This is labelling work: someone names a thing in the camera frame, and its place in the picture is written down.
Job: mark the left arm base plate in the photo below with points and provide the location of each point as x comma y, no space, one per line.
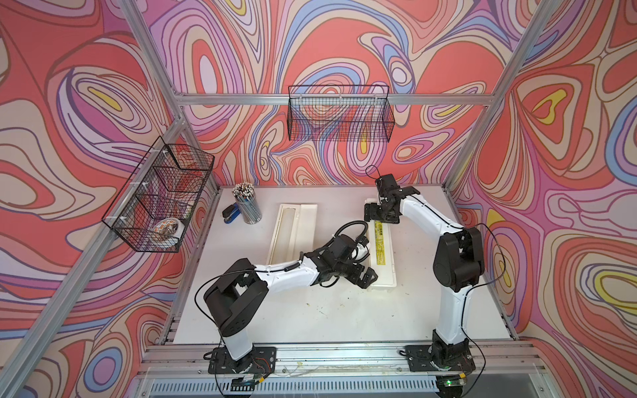
260,360

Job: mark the white wrap dispenser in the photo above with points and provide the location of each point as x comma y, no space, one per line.
381,255
294,232

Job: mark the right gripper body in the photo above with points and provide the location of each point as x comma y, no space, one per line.
380,212

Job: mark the left wire basket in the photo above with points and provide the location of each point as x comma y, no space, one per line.
167,182

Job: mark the tape roll in basket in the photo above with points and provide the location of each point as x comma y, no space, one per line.
167,233

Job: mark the wire basket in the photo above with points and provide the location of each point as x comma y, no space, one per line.
167,182
340,113

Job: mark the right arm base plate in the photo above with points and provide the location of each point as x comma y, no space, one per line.
439,357

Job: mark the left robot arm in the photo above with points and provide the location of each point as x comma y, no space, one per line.
231,300

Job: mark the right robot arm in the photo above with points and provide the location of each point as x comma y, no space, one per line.
458,263

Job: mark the pencil cup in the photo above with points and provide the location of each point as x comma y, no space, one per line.
245,198

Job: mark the blue stapler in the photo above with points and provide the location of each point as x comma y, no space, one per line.
231,213

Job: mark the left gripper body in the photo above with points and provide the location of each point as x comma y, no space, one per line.
352,273

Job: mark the back wire basket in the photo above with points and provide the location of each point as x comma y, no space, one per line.
340,113

